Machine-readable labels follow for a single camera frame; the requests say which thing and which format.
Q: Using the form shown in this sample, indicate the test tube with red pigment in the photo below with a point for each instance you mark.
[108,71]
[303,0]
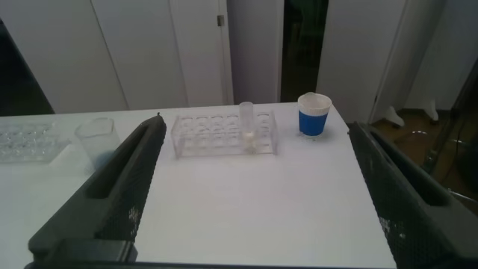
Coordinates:
[310,94]

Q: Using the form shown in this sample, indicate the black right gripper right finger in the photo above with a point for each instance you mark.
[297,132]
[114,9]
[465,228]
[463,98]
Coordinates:
[411,209]

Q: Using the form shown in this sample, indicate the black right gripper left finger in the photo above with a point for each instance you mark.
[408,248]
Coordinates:
[119,194]

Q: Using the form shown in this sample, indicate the white partition foot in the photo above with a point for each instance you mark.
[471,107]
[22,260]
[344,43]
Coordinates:
[429,109]
[394,116]

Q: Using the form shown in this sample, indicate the test tube with pale yellow pigment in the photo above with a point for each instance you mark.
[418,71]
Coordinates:
[249,138]

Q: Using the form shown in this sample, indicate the metal partition hinge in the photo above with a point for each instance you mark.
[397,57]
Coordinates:
[220,20]

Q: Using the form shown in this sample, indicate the clear acrylic test tube rack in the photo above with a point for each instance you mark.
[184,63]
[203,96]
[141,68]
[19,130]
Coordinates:
[216,138]
[26,143]

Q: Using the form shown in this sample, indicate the narrow white partition panel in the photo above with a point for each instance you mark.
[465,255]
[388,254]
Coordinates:
[255,52]

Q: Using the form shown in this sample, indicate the clear plastic beaker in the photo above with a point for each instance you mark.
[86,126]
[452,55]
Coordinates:
[95,143]

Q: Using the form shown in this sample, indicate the blue white paper cup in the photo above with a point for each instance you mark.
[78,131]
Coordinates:
[311,121]

